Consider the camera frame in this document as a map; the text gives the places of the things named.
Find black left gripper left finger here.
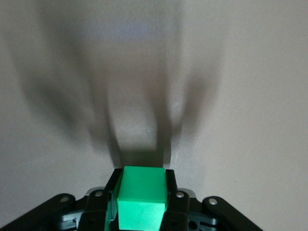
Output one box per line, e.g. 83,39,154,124
79,168,123,231

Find green cube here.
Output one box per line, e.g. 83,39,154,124
117,165,169,231

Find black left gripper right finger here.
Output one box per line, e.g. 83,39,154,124
160,169,191,231

